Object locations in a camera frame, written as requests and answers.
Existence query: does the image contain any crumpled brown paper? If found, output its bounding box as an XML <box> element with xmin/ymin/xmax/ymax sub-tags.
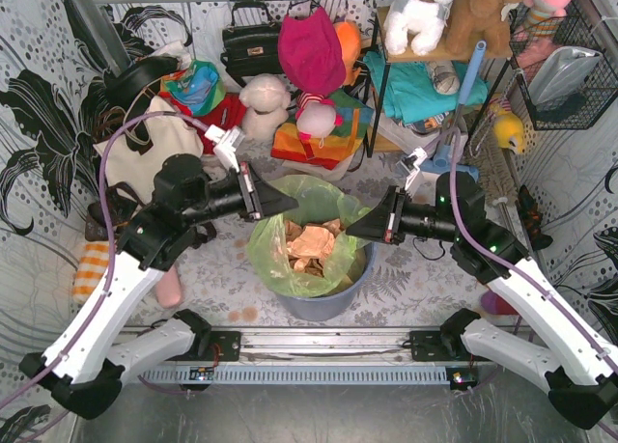
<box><xmin>284</xmin><ymin>219</ymin><xmax>344</xmax><ymax>277</ymax></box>

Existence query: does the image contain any cream canvas tote bag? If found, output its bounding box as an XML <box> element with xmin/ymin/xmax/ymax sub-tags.
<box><xmin>92</xmin><ymin>95</ymin><xmax>205</xmax><ymax>206</ymax></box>

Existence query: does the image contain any black leather handbag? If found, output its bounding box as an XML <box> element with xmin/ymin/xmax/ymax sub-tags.
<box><xmin>220</xmin><ymin>1</ymin><xmax>284</xmax><ymax>88</ymax></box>

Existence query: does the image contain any red cloth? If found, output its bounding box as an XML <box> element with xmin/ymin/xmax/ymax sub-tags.
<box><xmin>168</xmin><ymin>93</ymin><xmax>247</xmax><ymax>154</ymax></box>

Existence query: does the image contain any pink eyeglass case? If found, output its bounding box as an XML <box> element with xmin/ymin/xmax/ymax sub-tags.
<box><xmin>154</xmin><ymin>266</ymin><xmax>183</xmax><ymax>309</ymax></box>

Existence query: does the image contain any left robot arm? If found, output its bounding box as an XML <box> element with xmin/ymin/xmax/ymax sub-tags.
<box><xmin>19</xmin><ymin>154</ymin><xmax>298</xmax><ymax>420</ymax></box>

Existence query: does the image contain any green trash bag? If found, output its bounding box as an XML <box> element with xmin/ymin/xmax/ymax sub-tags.
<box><xmin>246</xmin><ymin>175</ymin><xmax>370</xmax><ymax>298</ymax></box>

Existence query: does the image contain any rainbow striped cloth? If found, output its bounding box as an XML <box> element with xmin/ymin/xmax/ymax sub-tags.
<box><xmin>270</xmin><ymin>90</ymin><xmax>374</xmax><ymax>170</ymax></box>

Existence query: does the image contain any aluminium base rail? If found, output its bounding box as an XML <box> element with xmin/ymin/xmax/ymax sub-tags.
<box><xmin>71</xmin><ymin>324</ymin><xmax>590</xmax><ymax>386</ymax></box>

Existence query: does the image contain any white plush dog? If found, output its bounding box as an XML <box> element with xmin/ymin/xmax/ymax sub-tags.
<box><xmin>384</xmin><ymin>0</ymin><xmax>454</xmax><ymax>56</ymax></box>

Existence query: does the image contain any orange checkered towel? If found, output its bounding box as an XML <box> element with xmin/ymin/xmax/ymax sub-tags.
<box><xmin>71</xmin><ymin>241</ymin><xmax>109</xmax><ymax>304</ymax></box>

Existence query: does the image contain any blue floor sweeper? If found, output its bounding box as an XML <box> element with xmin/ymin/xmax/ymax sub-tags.
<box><xmin>417</xmin><ymin>41</ymin><xmax>487</xmax><ymax>182</ymax></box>

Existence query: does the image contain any colorful patterned bag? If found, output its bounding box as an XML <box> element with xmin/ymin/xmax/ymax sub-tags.
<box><xmin>159</xmin><ymin>60</ymin><xmax>226</xmax><ymax>118</ymax></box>

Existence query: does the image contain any teal folded cloth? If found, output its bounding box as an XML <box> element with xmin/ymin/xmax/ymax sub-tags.
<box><xmin>363</xmin><ymin>51</ymin><xmax>489</xmax><ymax>124</ymax></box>

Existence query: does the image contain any pink white plush toy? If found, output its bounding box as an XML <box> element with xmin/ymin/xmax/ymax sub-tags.
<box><xmin>295</xmin><ymin>92</ymin><xmax>343</xmax><ymax>141</ymax></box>

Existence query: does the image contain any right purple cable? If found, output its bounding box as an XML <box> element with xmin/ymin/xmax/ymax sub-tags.
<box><xmin>441</xmin><ymin>126</ymin><xmax>618</xmax><ymax>357</ymax></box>

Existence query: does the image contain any purple cable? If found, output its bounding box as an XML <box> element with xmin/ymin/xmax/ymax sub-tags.
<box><xmin>0</xmin><ymin>112</ymin><xmax>213</xmax><ymax>410</ymax></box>
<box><xmin>441</xmin><ymin>126</ymin><xmax>618</xmax><ymax>357</ymax></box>

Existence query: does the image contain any black wire basket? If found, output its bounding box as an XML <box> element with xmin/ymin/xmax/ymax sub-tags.
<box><xmin>510</xmin><ymin>3</ymin><xmax>617</xmax><ymax>131</ymax></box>

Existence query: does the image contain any silver foil pouch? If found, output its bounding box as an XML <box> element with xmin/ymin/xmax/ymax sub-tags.
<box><xmin>528</xmin><ymin>46</ymin><xmax>603</xmax><ymax>105</ymax></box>

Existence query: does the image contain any metal pole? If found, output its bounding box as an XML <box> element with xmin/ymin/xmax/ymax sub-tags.
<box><xmin>492</xmin><ymin>197</ymin><xmax>527</xmax><ymax>244</ymax></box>

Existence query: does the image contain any wooden metal shelf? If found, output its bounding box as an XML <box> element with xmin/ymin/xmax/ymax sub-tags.
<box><xmin>362</xmin><ymin>4</ymin><xmax>514</xmax><ymax>159</ymax></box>

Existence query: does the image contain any grey sneaker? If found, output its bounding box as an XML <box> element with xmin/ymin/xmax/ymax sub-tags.
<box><xmin>426</xmin><ymin>61</ymin><xmax>460</xmax><ymax>96</ymax></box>

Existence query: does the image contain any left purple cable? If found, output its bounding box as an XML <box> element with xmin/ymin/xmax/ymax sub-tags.
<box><xmin>0</xmin><ymin>112</ymin><xmax>213</xmax><ymax>410</ymax></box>

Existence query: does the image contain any brown teddy bear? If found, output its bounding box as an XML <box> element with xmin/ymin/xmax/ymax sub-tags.
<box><xmin>445</xmin><ymin>0</ymin><xmax>523</xmax><ymax>57</ymax></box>

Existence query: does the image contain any yellow plush duck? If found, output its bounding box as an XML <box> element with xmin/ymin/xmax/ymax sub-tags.
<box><xmin>489</xmin><ymin>97</ymin><xmax>525</xmax><ymax>154</ymax></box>

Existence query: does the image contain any blue trash bin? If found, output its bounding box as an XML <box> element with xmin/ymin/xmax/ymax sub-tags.
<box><xmin>276</xmin><ymin>243</ymin><xmax>378</xmax><ymax>322</ymax></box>

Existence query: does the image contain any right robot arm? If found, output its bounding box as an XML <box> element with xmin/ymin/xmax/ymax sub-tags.
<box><xmin>347</xmin><ymin>172</ymin><xmax>617</xmax><ymax>429</ymax></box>

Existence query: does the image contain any cream plush sheep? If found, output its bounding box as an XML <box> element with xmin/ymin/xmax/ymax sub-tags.
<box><xmin>239</xmin><ymin>73</ymin><xmax>292</xmax><ymax>141</ymax></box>

